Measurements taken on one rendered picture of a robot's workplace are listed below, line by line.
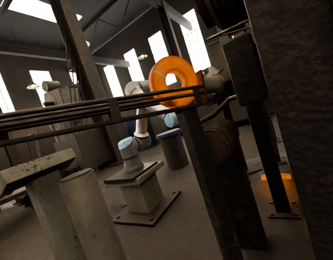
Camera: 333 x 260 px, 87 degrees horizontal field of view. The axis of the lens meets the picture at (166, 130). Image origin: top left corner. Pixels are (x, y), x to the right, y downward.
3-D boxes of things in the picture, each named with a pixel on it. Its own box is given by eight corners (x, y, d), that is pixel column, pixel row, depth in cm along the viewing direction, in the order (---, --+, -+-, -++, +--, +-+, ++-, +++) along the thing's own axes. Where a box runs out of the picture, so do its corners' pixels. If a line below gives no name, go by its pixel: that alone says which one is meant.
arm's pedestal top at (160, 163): (106, 187, 127) (104, 182, 126) (135, 169, 154) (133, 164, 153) (138, 185, 109) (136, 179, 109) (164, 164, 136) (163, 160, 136)
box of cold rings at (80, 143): (110, 158, 476) (99, 128, 470) (134, 153, 424) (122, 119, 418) (66, 179, 375) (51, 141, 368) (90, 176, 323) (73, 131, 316)
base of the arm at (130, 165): (120, 173, 129) (115, 160, 128) (133, 165, 141) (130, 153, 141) (134, 172, 121) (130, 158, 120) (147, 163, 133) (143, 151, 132)
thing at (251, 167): (245, 161, 158) (221, 84, 153) (263, 169, 132) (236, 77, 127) (223, 168, 157) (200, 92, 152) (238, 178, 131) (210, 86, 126)
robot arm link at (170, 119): (117, 78, 109) (178, 115, 87) (131, 78, 117) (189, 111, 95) (115, 96, 115) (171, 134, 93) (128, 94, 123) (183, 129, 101)
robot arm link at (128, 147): (119, 159, 130) (113, 142, 129) (132, 152, 140) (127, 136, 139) (128, 158, 122) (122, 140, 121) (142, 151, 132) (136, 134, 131)
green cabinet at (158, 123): (144, 147, 464) (125, 93, 452) (158, 140, 523) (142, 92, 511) (159, 144, 438) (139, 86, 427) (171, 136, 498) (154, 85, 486)
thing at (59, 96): (57, 172, 554) (23, 85, 533) (88, 158, 663) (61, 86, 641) (87, 165, 489) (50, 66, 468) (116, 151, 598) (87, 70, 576)
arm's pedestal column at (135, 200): (111, 223, 127) (99, 191, 125) (144, 194, 161) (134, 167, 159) (153, 227, 106) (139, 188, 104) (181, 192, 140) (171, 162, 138)
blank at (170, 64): (192, 114, 54) (186, 115, 57) (203, 68, 56) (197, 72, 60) (145, 95, 48) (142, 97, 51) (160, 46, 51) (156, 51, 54)
